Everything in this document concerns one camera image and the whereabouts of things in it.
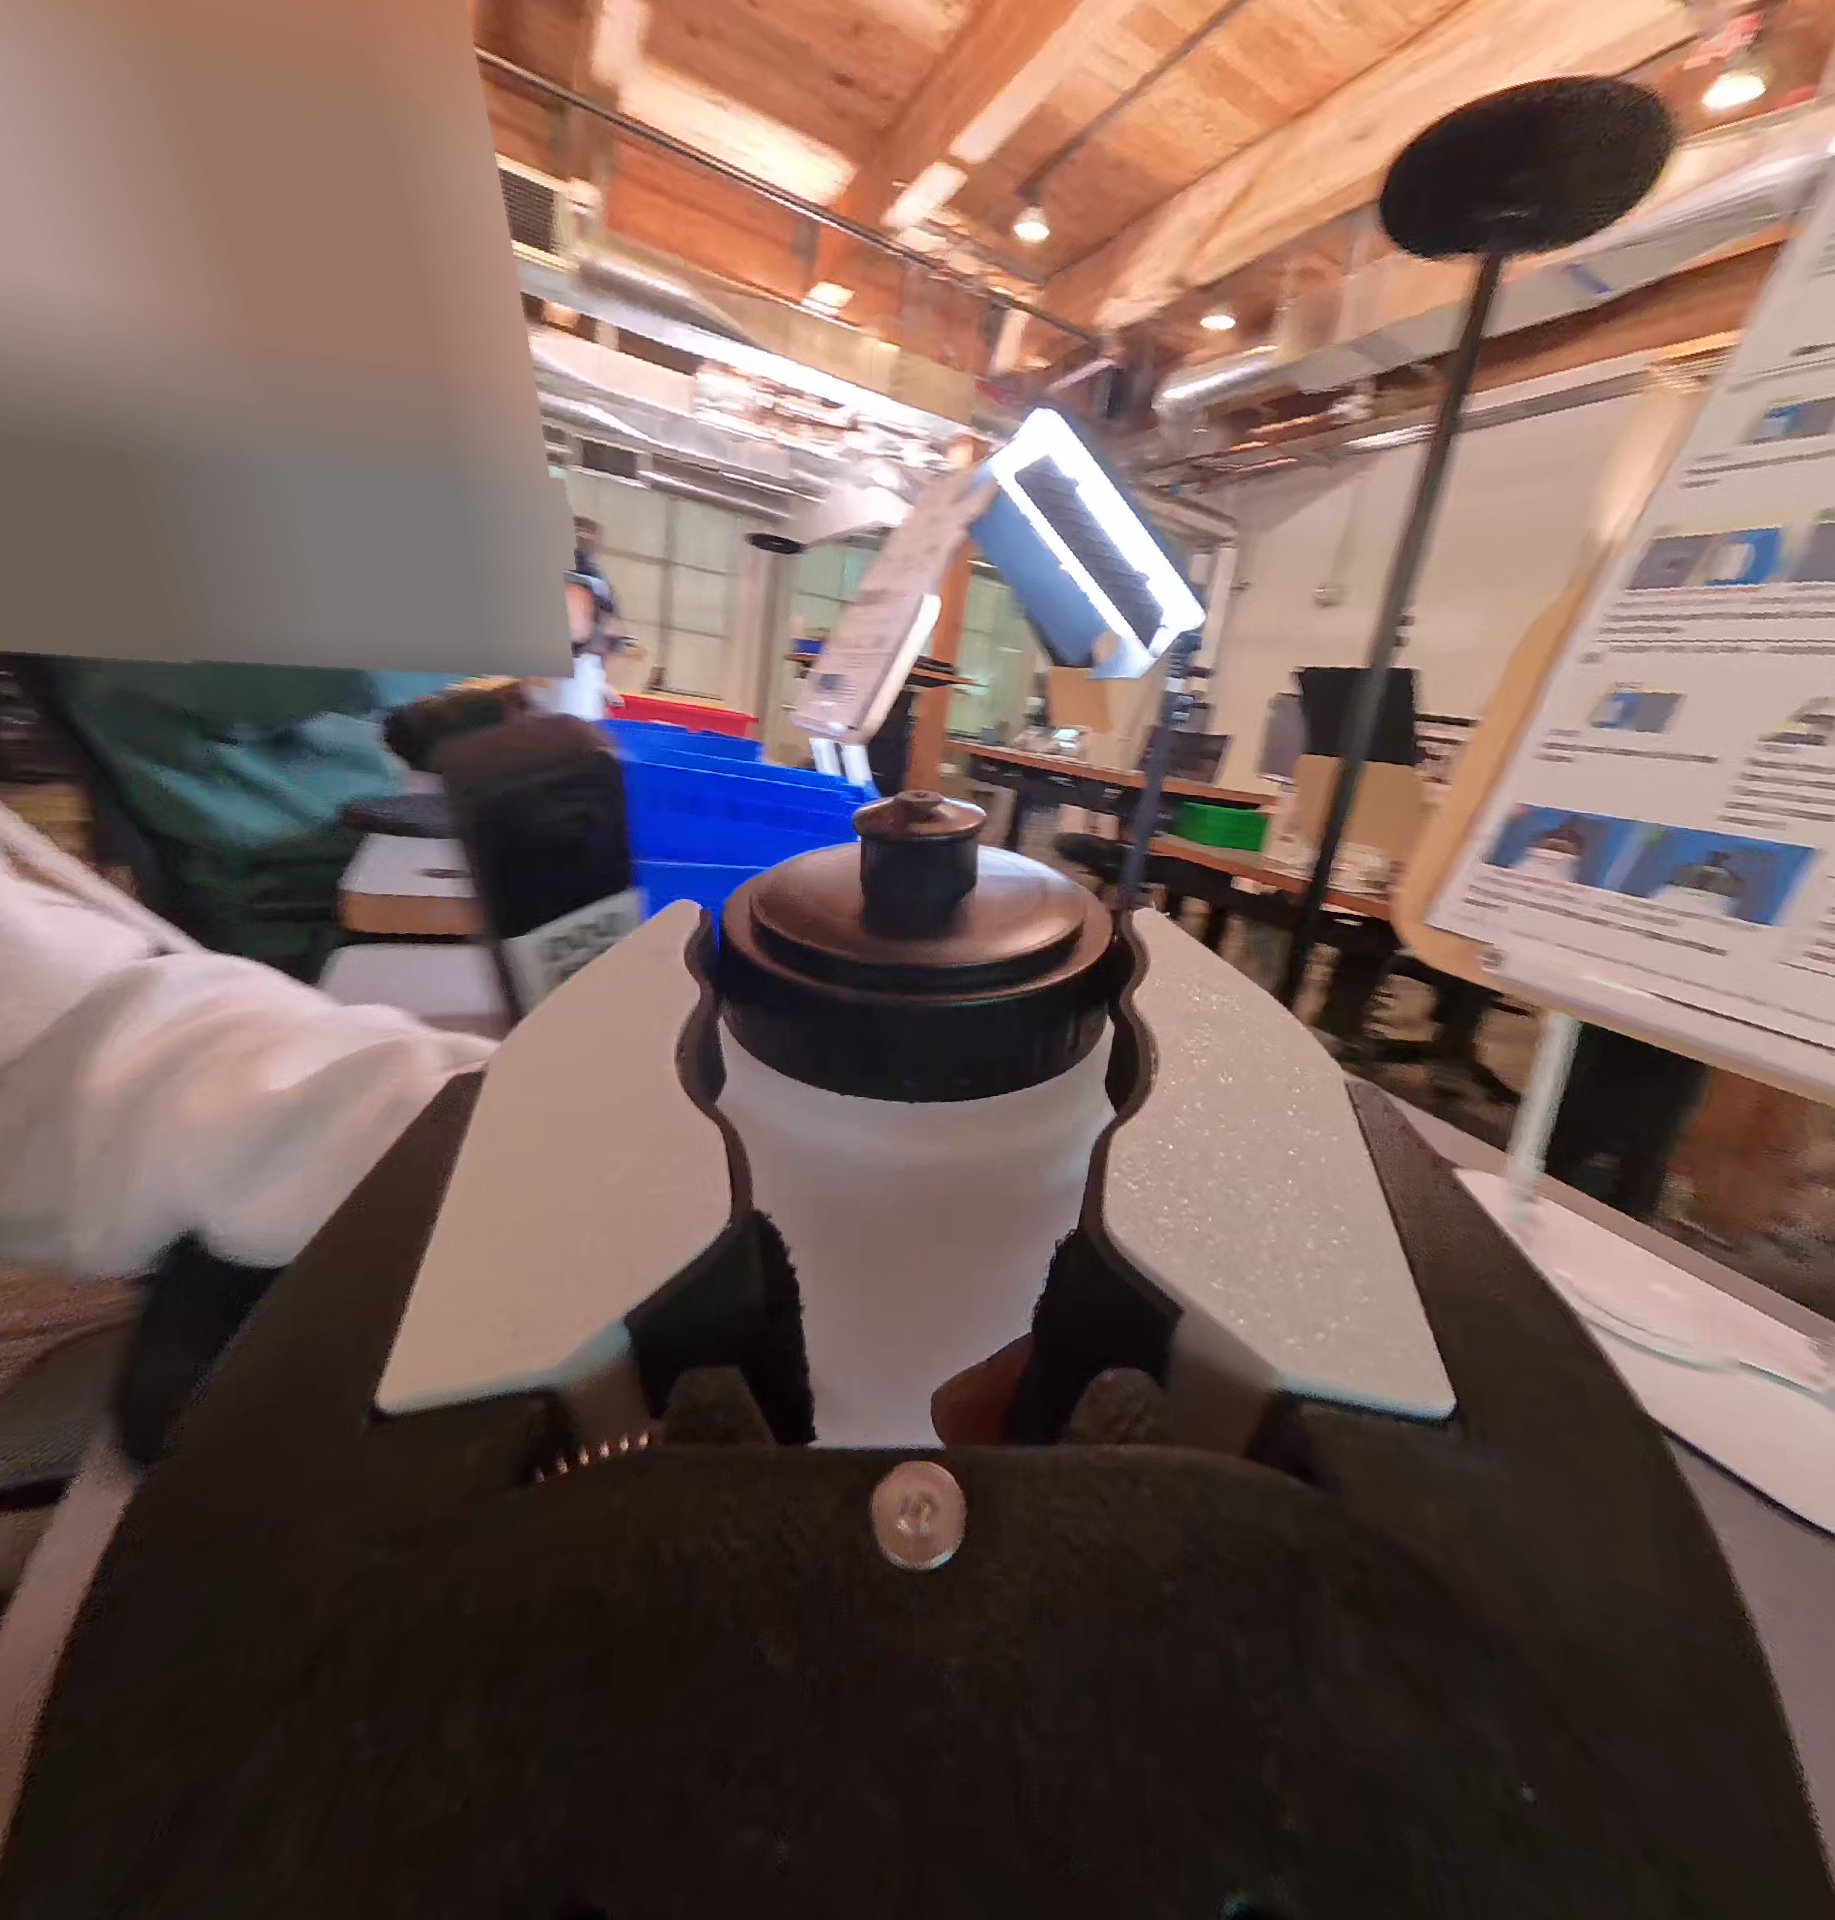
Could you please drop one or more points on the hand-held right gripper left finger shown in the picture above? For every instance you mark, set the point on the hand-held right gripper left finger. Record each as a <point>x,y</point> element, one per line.
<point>572,1185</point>

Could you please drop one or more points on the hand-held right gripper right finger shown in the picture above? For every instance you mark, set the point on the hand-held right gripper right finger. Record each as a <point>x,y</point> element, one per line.
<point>1261,1201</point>

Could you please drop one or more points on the blue plastic bin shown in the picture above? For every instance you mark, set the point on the blue plastic bin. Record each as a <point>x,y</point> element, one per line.
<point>678,740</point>
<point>670,884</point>
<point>738,789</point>

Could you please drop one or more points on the white plastic bottle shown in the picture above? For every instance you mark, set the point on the white plastic bottle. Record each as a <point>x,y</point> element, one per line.
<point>902,1230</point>

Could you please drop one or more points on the black bottle lid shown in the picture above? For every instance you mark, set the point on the black bottle lid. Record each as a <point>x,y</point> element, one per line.
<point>918,991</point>

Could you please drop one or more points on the person's left forearm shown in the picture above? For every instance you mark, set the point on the person's left forearm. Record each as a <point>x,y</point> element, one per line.
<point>182,1080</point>

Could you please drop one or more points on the person's right hand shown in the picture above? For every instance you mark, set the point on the person's right hand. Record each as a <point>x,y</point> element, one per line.
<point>978,1394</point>

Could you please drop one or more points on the red plastic bin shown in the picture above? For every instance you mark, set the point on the red plastic bin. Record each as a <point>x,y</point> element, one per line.
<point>692,708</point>

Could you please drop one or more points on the wooden instruction board stand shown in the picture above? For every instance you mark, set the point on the wooden instruction board stand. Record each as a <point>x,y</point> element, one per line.
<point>1681,841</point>
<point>872,645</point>

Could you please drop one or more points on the green plastic bin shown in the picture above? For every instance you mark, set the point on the green plastic bin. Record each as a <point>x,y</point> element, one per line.
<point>1223,825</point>

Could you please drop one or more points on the cardboard sheet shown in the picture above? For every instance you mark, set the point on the cardboard sheet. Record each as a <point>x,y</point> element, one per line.
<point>1359,818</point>

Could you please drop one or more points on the long wooden table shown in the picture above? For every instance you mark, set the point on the long wooden table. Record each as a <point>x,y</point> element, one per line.
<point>1098,765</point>

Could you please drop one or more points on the black monitor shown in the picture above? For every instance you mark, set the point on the black monitor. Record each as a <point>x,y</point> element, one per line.
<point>1359,713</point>

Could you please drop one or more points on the studio light panel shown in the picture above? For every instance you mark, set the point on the studio light panel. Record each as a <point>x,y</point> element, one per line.
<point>1068,524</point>

